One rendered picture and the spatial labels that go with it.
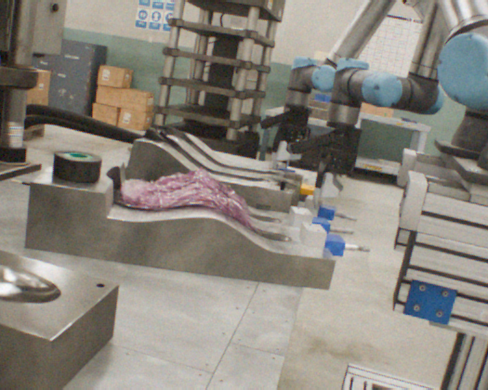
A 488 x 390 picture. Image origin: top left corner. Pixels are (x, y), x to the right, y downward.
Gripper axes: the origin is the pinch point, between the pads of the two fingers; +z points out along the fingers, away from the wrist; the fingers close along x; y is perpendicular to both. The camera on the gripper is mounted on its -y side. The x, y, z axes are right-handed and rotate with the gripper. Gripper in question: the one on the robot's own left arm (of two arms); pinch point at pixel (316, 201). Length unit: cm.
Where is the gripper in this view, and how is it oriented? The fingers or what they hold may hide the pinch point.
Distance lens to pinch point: 134.7
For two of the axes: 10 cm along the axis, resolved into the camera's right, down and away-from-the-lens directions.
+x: 2.8, -1.5, 9.5
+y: 9.4, 2.3, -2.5
